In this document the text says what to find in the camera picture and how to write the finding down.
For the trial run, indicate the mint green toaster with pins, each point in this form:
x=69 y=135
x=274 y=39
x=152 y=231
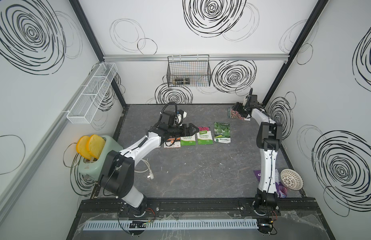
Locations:
x=92 y=169

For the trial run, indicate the green vegetable seed packet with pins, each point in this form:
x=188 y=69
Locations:
x=222 y=132

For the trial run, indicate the black corner frame post right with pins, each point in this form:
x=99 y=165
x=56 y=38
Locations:
x=315 y=14

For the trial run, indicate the yellow toast slice back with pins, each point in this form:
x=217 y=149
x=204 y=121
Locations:
x=81 y=147

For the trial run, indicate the black wire wall basket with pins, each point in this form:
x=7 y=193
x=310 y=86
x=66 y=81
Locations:
x=199 y=72

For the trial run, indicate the black corner frame post left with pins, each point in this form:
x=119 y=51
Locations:
x=76 y=6

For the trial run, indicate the black corner frame post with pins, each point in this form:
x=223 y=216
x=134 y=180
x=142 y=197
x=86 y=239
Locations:
x=315 y=14
x=76 y=6

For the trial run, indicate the red flower seed packet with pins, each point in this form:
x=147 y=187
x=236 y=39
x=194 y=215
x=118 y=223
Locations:
x=235 y=115

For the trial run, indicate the purple seed packet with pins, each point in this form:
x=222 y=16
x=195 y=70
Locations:
x=281 y=189

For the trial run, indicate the aluminium wall rail back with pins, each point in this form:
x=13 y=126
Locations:
x=196 y=57

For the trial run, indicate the white plastic strainer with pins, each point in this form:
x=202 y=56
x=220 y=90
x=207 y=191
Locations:
x=291 y=179

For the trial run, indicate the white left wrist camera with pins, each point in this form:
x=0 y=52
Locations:
x=180 y=115

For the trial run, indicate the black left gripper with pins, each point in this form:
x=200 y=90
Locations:
x=188 y=130

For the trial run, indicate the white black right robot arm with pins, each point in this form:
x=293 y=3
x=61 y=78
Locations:
x=268 y=141

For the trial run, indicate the white slotted cable duct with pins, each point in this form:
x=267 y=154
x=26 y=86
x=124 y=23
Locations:
x=161 y=225

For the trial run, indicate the marigold seed packet orange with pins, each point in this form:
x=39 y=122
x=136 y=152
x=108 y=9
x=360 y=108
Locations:
x=172 y=143

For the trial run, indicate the yellow toast slice front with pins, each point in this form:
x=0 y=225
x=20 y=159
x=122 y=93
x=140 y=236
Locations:
x=95 y=145

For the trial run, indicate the impatiens seed packet green white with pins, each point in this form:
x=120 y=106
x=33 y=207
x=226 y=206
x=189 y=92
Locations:
x=188 y=141

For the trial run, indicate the white wire wall shelf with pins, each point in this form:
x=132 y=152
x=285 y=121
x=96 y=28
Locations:
x=93 y=93

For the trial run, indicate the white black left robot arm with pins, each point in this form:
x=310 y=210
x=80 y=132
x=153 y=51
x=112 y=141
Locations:
x=117 y=173

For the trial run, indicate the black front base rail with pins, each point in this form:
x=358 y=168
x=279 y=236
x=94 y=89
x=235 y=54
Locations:
x=157 y=207

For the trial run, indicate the yellow toast slice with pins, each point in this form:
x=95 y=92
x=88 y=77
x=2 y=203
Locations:
x=95 y=145
x=81 y=147

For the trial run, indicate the small item in basket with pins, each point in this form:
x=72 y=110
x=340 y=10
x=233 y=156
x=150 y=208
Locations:
x=181 y=81

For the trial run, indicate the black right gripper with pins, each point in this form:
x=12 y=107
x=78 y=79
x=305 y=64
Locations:
x=240 y=107

